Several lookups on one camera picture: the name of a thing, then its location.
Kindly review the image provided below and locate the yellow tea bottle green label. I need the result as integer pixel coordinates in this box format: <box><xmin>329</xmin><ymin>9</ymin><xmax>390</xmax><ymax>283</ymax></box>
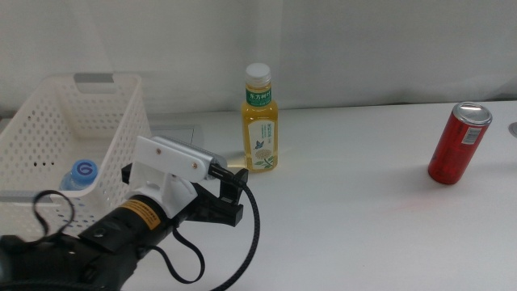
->
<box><xmin>241</xmin><ymin>62</ymin><xmax>280</xmax><ymax>174</ymax></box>

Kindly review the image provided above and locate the clear water bottle blue cap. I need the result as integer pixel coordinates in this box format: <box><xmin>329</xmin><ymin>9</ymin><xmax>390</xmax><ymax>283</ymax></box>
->
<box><xmin>59</xmin><ymin>158</ymin><xmax>99</xmax><ymax>192</ymax></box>

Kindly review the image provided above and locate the white perforated plastic basket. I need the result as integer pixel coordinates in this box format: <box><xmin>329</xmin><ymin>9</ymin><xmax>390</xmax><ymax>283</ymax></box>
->
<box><xmin>0</xmin><ymin>72</ymin><xmax>153</xmax><ymax>243</ymax></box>

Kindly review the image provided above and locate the silver rectangular table cable hatch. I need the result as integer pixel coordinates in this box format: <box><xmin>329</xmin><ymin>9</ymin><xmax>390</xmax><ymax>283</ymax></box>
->
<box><xmin>149</xmin><ymin>124</ymin><xmax>205</xmax><ymax>151</ymax></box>

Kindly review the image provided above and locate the black braided cable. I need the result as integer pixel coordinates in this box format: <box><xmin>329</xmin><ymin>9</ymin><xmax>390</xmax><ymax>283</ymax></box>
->
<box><xmin>208</xmin><ymin>163</ymin><xmax>262</xmax><ymax>291</ymax></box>

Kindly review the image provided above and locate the thin black cable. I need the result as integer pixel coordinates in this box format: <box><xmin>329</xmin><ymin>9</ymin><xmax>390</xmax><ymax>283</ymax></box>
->
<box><xmin>32</xmin><ymin>189</ymin><xmax>206</xmax><ymax>285</ymax></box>

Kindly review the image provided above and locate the red drink can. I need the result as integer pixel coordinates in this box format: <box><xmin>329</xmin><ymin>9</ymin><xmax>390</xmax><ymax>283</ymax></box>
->
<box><xmin>427</xmin><ymin>101</ymin><xmax>494</xmax><ymax>186</ymax></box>

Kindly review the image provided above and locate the white cloth backdrop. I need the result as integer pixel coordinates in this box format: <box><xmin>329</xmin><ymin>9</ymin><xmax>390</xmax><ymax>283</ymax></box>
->
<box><xmin>0</xmin><ymin>0</ymin><xmax>517</xmax><ymax>118</ymax></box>

